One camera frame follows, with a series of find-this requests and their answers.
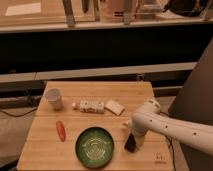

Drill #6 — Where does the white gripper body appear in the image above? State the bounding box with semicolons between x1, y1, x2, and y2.
124;121;148;149

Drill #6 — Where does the black eraser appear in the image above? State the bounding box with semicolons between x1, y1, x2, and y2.
124;134;136;152

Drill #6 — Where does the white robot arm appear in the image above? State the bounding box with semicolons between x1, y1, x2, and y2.
125;99;213;156

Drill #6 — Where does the green round plate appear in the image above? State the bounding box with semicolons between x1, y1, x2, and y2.
75;127;114;169

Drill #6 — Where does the white plastic bottle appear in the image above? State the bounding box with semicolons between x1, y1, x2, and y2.
72;100;104;114

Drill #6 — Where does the white paper cup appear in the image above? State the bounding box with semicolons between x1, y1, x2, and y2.
45;88;63;110

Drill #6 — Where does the black cable right of table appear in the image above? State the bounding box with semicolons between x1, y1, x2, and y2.
164;134;178;168

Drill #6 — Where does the black cable on floor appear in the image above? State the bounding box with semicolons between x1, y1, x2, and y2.
0;107;38;118

